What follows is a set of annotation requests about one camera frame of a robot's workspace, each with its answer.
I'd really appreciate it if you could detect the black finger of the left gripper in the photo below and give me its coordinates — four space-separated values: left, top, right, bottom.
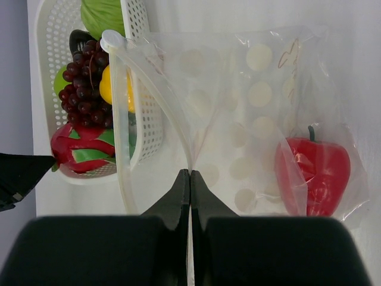
1 153 56 212

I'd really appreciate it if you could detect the red bell pepper toy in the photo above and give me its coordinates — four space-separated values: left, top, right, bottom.
274 125 351 216

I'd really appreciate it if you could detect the red dragon fruit toy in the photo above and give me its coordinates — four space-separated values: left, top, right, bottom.
51 123 116 174

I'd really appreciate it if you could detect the clear zip top bag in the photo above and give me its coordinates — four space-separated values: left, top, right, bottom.
101 26 369 227

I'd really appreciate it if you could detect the green apple toy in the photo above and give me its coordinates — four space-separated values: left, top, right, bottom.
54 66 75 102

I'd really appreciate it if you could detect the dark red grape bunch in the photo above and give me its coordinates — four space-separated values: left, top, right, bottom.
58 40 113 129

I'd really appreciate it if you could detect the green cabbage toy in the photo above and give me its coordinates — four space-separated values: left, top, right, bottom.
80 0 125 40

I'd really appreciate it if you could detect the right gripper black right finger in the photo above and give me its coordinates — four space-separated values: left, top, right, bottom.
190 171 371 285

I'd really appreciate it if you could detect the yellow bell pepper toy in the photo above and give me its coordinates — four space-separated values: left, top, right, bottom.
99 65 136 114

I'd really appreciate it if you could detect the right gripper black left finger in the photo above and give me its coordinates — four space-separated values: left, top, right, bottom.
1 170 190 285

